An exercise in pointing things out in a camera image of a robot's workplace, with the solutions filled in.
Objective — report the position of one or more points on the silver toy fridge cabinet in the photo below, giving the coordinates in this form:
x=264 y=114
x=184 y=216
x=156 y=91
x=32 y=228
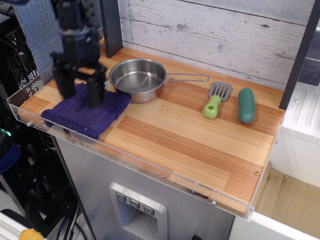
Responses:
x=122 y=203

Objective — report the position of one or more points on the dark grey left post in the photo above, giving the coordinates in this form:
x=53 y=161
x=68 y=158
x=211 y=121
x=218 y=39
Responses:
x=111 y=25

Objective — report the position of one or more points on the dark grey right post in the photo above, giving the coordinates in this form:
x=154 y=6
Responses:
x=301 y=55

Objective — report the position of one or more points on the stainless steel pot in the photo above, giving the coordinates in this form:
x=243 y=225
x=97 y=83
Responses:
x=143 y=80

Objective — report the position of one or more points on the black plastic crate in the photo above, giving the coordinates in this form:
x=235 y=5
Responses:
x=17 y=65

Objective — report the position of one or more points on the blue fabric panel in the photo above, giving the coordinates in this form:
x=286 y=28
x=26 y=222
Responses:
x=40 y=24

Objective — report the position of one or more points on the dark green toy cucumber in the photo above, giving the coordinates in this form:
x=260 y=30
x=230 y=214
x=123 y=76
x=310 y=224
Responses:
x=246 y=105

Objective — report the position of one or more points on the dark grey post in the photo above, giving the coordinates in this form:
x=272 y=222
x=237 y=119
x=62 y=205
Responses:
x=301 y=55
x=111 y=25

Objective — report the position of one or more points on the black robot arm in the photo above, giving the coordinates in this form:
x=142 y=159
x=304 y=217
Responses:
x=76 y=15

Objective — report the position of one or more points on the clear acrylic table guard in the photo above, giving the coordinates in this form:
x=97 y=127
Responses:
x=200 y=148

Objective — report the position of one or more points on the green handled grey spatula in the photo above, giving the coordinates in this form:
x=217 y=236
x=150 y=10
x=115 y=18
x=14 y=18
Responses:
x=219 y=92

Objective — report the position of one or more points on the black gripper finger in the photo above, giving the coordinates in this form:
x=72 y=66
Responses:
x=65 y=82
x=96 y=88

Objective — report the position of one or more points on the purple terry cloth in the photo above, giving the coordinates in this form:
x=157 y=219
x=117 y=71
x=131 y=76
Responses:
x=75 y=113

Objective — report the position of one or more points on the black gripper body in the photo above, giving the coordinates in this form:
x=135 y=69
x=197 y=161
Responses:
x=81 y=49

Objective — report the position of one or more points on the white toy sink unit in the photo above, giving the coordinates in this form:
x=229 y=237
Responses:
x=288 y=199

